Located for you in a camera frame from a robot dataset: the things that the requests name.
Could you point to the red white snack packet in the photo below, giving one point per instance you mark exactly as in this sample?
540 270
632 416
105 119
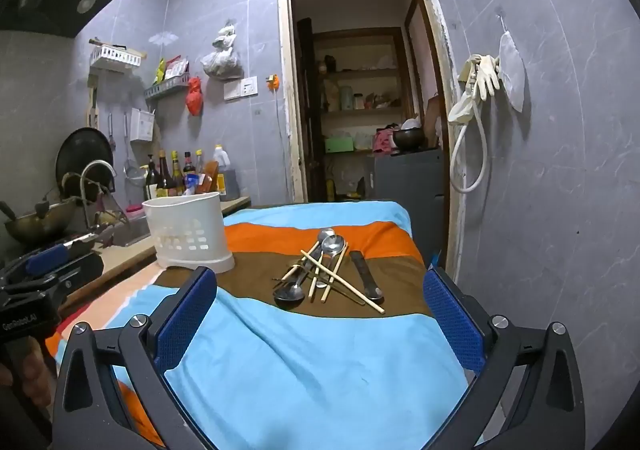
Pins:
176 66

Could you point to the white wall basket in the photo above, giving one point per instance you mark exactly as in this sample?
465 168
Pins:
115 57

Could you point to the hanging metal ladle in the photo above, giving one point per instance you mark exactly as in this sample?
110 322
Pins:
111 132

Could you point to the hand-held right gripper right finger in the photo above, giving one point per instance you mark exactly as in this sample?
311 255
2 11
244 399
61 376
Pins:
452 320

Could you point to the cream rubber gloves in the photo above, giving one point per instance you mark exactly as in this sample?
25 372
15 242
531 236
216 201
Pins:
482 75

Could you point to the plastic oil jug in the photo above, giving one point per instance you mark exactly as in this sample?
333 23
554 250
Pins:
227 182

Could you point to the dark knife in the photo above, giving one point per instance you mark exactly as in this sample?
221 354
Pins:
365 275

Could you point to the white plastic utensil holder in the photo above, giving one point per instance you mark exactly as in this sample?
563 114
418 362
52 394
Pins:
185 230

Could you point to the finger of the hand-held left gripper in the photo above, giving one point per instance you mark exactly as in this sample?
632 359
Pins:
82 270
47 258

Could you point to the wooden cutting board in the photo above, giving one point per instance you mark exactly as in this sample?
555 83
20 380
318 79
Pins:
433 120

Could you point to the metal wok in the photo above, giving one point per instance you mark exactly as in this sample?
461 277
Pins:
37 225

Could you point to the steel faucet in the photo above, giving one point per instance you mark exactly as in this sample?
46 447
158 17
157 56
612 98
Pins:
97 164

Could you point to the striped blanket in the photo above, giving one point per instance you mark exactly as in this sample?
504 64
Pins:
300 370

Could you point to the pink box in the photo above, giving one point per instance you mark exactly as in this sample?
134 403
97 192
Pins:
134 210

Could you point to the wooden door frame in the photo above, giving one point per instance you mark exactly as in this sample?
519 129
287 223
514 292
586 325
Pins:
285 80

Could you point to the white wall switch plate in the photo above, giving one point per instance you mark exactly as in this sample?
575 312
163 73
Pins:
241 88

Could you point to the yellow green snack packet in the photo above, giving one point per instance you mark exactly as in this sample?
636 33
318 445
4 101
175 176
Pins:
159 71

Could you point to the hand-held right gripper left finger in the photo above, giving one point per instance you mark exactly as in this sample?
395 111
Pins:
185 315

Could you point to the wooden chopstick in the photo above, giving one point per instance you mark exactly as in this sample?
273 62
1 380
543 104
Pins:
370 302
313 290
295 267
327 292

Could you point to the white wall holder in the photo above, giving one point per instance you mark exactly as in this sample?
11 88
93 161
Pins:
142 124

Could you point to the orange wall hook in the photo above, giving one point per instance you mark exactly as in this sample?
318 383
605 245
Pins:
271 80

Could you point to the black bowl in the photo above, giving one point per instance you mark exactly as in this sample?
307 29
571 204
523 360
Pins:
409 139

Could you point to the black round pan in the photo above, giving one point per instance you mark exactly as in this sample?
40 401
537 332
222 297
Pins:
80 150

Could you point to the pink cloth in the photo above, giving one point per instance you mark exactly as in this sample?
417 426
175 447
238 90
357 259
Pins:
384 141

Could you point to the large steel spoon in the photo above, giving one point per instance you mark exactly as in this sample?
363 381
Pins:
289 296

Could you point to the blue packet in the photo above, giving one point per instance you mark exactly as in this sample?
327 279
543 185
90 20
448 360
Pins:
191 183

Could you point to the grey cabinet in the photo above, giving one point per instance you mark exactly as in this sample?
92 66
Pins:
407 180

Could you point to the metal strainer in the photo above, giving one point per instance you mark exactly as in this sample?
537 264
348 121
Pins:
131 171

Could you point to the metal wall rack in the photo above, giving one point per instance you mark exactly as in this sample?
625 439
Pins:
167 86

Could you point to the brown packet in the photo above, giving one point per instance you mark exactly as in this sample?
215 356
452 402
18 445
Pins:
210 178

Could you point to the flat clear plastic bag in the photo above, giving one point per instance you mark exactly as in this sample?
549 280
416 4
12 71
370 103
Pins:
512 70

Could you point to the green box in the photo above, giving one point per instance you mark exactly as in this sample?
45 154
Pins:
340 145

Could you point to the red plastic bag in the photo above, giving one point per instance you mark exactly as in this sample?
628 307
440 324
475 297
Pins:
194 96

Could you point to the person's left hand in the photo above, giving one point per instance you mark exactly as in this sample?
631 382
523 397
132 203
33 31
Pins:
37 375

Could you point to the wooden storage shelf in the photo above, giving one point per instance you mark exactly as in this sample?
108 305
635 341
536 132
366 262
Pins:
360 72

